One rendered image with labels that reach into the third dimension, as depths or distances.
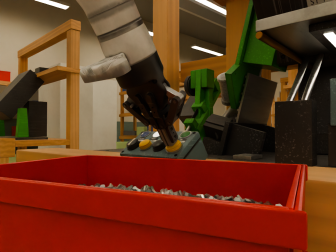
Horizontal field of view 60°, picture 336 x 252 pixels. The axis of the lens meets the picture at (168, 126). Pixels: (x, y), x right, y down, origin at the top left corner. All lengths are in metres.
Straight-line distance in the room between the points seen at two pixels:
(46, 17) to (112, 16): 8.02
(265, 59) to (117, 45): 0.37
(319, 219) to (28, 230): 0.31
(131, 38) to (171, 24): 0.99
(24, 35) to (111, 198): 7.93
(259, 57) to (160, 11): 0.82
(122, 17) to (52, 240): 0.29
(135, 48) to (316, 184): 0.29
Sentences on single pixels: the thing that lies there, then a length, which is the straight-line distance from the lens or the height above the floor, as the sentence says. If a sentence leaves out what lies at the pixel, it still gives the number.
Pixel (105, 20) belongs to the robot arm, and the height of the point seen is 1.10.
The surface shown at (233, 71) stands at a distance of 0.68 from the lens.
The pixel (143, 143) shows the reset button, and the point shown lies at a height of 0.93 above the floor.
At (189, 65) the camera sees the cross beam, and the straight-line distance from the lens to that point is 1.36.
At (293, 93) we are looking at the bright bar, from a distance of 0.57.
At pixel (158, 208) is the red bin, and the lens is 0.17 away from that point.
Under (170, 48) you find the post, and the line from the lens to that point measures 1.37.
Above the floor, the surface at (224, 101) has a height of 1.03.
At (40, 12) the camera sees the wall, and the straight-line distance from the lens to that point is 8.42.
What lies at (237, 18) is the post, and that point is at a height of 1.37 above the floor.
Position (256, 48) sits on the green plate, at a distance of 0.70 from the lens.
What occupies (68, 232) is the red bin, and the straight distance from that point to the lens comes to 0.22.
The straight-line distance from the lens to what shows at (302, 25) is 0.49.
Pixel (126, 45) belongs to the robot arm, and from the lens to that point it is 0.42.
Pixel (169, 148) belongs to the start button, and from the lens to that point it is 0.51.
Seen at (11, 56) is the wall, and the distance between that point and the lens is 7.86.
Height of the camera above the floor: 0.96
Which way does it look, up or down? 1 degrees up
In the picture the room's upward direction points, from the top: straight up
